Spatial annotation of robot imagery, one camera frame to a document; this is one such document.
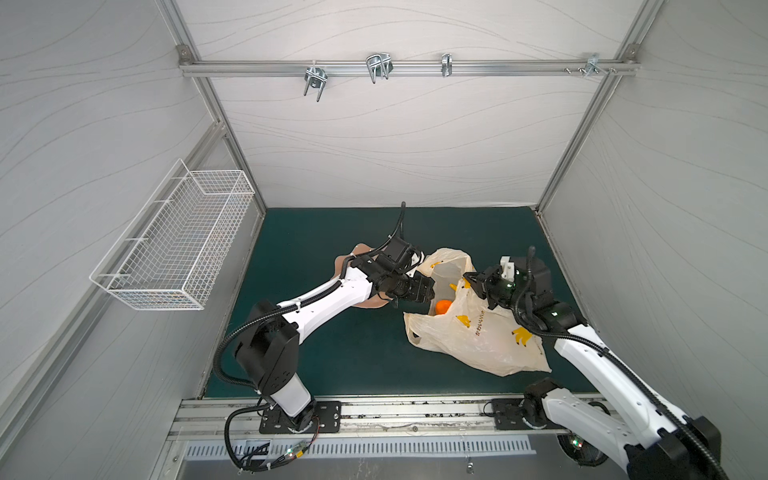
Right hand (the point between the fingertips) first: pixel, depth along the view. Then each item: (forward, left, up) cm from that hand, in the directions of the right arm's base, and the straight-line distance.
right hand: (467, 265), depth 76 cm
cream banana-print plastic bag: (-14, +2, -5) cm, 15 cm away
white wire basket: (-8, +71, +11) cm, 72 cm away
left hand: (-3, +10, -8) cm, 13 cm away
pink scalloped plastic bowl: (-16, +22, +9) cm, 28 cm away
